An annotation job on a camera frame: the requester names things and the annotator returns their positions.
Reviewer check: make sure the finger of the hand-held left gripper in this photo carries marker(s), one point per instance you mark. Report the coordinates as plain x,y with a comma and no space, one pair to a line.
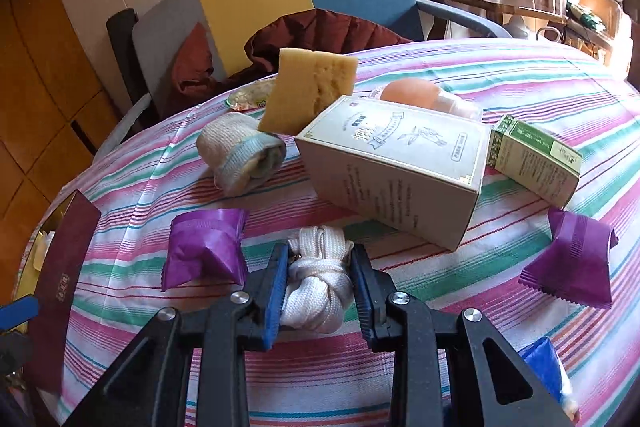
17,312

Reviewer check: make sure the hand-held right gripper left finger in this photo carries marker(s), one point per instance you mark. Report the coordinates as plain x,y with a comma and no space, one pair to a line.
276,307

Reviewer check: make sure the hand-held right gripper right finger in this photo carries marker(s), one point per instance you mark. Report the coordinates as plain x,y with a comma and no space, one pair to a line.
366,307

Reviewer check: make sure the purple snack packet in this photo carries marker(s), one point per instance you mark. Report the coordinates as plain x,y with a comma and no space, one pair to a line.
570,267
200,247

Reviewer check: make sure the beige cardboard box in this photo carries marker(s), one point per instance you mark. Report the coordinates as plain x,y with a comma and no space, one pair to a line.
400,167

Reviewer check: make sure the beige sock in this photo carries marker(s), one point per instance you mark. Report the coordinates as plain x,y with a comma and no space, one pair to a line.
235,147

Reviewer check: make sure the blue packet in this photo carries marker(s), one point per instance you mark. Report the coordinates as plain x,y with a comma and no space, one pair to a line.
542,362

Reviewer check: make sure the yellow sponge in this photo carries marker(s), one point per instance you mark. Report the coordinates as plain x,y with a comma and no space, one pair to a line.
305,87

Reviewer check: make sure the maroon box lid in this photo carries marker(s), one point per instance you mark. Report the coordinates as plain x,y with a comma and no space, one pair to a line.
65,267

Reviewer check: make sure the striped tablecloth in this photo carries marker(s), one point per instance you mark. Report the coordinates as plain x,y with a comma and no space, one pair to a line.
175,187

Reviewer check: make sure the round clear snack packet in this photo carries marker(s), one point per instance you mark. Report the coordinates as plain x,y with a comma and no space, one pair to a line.
247,96

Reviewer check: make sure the orange-capped bottle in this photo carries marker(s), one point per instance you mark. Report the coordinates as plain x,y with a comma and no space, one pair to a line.
415,94

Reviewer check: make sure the green cardboard box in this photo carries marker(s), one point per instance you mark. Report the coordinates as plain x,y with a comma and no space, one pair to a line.
535,167

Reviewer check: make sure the wooden wardrobe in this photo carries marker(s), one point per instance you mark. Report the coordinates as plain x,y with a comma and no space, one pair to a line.
40,82

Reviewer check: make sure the maroon padded jacket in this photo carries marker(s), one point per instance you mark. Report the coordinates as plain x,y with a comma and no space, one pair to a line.
320,32

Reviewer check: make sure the open cardboard box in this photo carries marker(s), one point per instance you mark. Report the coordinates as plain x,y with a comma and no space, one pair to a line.
597,19

